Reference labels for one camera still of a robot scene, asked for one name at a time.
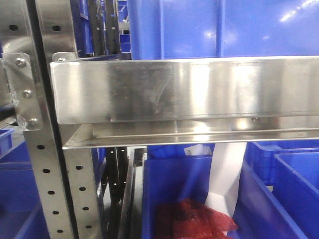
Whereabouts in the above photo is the stainless steel shelf rack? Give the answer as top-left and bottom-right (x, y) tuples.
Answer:
(0, 0), (319, 239)

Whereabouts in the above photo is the blue lower bin centre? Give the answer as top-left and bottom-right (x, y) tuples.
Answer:
(142, 156), (306, 239)

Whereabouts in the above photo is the white paper sheet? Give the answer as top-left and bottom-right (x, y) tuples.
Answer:
(184, 142), (248, 217)

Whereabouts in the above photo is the large blue upper bin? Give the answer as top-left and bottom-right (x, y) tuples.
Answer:
(128, 0), (319, 60)

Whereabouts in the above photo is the red mesh bag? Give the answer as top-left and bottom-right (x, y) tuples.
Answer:
(153, 198), (238, 239)

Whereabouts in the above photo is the blue lower bin right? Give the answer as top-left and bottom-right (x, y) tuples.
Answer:
(245, 139), (319, 239)

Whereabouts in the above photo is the blue bin lower left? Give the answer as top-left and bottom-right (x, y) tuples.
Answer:
(0, 126), (49, 239)

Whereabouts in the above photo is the steel bracket plate with screws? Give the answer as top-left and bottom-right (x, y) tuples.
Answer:
(2, 53), (43, 131)

